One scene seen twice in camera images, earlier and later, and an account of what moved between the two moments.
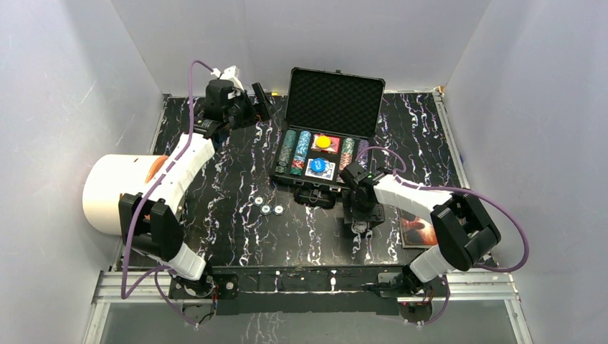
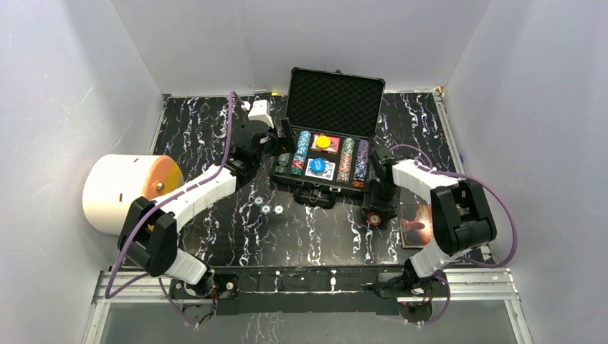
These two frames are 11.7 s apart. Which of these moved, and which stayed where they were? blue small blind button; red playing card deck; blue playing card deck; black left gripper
Moved: black left gripper
Stayed: blue small blind button; red playing card deck; blue playing card deck
